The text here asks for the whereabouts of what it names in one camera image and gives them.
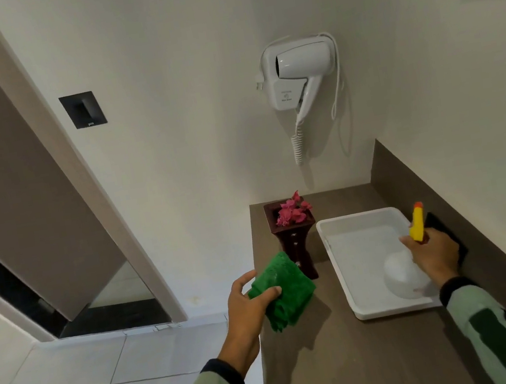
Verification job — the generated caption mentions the person's right hand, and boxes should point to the person's right hand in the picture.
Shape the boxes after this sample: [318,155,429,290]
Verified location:
[398,223,466,294]

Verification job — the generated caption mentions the person's left hand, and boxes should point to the person's left hand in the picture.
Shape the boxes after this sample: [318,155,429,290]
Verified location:
[205,266,296,382]

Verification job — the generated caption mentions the green cleaning cloth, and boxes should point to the green cleaning cloth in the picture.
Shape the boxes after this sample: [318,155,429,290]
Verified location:
[242,247,323,337]

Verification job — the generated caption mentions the white spray bottle yellow nozzle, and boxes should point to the white spray bottle yellow nozzle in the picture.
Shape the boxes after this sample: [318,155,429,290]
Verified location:
[372,201,441,304]

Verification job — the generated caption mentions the dark brown wooden vase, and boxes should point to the dark brown wooden vase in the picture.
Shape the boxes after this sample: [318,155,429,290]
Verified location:
[263,196,325,287]

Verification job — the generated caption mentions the pink flowers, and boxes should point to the pink flowers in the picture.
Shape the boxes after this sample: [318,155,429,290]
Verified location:
[271,189,315,229]

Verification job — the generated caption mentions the white plastic tray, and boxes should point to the white plastic tray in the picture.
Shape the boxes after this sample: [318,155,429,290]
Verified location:
[315,201,443,327]

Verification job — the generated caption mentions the brown sliding door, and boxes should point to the brown sliding door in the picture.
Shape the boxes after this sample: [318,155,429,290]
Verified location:
[0,0,136,334]

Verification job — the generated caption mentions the white coiled dryer cord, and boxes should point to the white coiled dryer cord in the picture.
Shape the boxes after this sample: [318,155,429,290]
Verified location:
[275,31,357,166]

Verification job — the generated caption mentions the black wall socket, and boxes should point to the black wall socket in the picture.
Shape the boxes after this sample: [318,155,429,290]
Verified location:
[423,207,471,270]

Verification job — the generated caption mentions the white wall-mounted hair dryer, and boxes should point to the white wall-mounted hair dryer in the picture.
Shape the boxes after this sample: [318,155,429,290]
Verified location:
[250,31,347,123]

